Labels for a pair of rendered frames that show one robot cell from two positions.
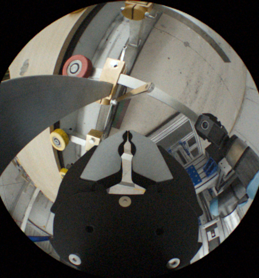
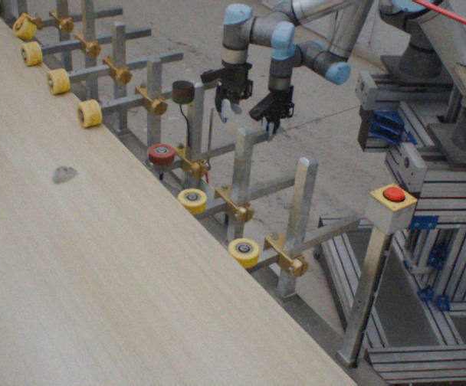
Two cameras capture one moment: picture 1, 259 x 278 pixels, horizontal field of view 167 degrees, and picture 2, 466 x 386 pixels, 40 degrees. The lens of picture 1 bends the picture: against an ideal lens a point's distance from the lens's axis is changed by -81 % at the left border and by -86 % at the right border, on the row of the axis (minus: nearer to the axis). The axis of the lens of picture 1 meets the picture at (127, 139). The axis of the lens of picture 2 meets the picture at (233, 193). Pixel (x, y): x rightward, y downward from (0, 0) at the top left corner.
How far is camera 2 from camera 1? 195 cm
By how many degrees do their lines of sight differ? 74
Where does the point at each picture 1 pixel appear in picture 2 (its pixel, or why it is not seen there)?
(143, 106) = not seen: hidden behind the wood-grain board
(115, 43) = not seen: hidden behind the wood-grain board
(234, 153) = (272, 82)
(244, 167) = (274, 70)
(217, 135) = (266, 101)
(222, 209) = (327, 64)
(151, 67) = not seen: hidden behind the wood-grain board
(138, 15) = (164, 107)
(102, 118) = (213, 229)
